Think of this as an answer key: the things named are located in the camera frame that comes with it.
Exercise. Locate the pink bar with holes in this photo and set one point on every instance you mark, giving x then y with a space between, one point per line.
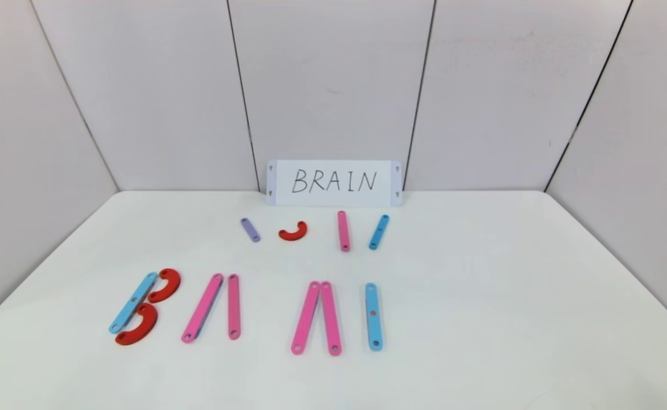
343 230
306 318
331 319
202 308
234 307

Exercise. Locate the short purple bar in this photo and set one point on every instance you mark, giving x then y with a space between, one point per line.
250 230

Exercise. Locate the white BRAIN sign card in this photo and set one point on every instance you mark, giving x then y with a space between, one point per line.
390 188

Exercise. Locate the short blue flat bar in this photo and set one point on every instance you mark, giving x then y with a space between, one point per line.
379 232

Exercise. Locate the blue bar with orange underside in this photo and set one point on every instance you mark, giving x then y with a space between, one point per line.
373 330

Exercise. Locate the long blue flat bar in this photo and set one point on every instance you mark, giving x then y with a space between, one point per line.
133 303

